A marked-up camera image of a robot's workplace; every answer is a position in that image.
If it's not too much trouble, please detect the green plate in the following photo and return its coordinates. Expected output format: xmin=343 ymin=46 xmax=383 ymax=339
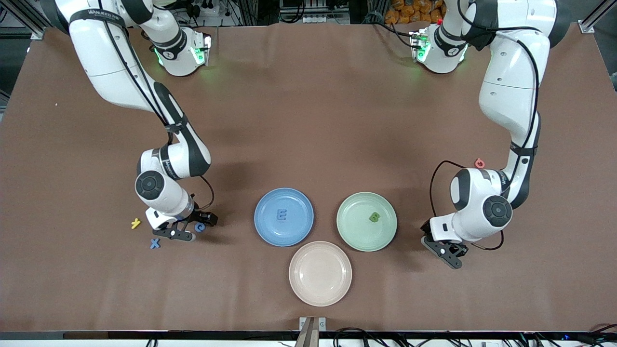
xmin=336 ymin=192 xmax=398 ymax=252

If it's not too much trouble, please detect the blue plate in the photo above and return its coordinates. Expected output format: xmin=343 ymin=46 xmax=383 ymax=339
xmin=254 ymin=187 xmax=315 ymax=247

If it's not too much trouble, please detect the beige plate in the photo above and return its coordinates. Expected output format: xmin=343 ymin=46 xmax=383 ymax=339
xmin=288 ymin=241 xmax=353 ymax=307

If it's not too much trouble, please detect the brown table cover sheet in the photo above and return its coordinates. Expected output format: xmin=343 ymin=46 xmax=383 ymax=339
xmin=0 ymin=22 xmax=617 ymax=333

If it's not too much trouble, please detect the pile of orange packets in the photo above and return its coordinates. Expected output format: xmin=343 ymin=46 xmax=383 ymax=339
xmin=385 ymin=0 xmax=446 ymax=25

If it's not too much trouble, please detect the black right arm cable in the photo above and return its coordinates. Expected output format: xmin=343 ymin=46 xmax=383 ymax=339
xmin=99 ymin=10 xmax=215 ymax=213

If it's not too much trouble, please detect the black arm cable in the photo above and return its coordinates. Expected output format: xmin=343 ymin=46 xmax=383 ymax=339
xmin=429 ymin=0 xmax=540 ymax=217
xmin=99 ymin=10 xmax=215 ymax=213

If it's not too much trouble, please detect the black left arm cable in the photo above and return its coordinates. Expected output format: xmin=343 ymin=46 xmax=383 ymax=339
xmin=429 ymin=0 xmax=540 ymax=217

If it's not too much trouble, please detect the grey metal clamp bracket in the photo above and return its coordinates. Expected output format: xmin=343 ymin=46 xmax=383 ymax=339
xmin=295 ymin=316 xmax=327 ymax=347

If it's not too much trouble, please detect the aluminium frame profile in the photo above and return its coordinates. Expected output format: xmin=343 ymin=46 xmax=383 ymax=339
xmin=0 ymin=0 xmax=63 ymax=40
xmin=578 ymin=0 xmax=617 ymax=34

